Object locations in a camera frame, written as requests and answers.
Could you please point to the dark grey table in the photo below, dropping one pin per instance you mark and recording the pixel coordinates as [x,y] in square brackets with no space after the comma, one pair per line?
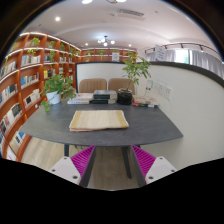
[113,129]

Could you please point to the plant in black pot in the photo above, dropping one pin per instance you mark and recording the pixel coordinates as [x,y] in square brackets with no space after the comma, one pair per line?
[135,68]

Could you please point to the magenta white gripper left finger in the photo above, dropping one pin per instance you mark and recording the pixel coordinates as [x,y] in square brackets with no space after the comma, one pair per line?
[76,169]

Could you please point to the white sign on partition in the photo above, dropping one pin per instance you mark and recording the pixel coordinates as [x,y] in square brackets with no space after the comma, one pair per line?
[160,53]

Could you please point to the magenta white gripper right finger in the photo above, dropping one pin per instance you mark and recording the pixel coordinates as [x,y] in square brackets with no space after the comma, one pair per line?
[149,168]

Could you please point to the plant in white pot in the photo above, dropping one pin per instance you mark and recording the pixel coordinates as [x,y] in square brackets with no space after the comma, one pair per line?
[57,87]

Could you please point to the tan chair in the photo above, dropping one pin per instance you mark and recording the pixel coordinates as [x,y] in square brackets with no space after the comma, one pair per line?
[90,85]
[117,83]

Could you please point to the folded yellow beige towel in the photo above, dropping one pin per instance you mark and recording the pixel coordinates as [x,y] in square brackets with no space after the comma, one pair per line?
[88,120]

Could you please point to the orange wooden bookshelf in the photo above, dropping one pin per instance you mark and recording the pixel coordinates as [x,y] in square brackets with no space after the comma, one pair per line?
[34,57]

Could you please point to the white book stack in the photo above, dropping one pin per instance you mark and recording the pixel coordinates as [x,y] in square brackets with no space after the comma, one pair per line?
[81,98]

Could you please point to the books stack at wall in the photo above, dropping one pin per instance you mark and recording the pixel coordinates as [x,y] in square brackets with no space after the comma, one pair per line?
[144,102]

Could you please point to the ceiling lamp cluster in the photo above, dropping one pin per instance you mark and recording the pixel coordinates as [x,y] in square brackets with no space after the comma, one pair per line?
[105,41]

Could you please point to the left tan chair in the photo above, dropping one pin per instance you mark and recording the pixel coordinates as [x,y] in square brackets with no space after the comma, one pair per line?
[90,85]

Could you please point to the white wall socket panel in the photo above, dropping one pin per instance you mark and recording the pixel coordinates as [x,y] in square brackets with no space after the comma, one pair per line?
[164,90]

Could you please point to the right tan chair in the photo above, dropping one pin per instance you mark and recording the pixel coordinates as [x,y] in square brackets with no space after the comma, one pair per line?
[117,83]

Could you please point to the dark book stack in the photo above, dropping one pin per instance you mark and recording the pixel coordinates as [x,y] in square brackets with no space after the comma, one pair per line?
[104,97]

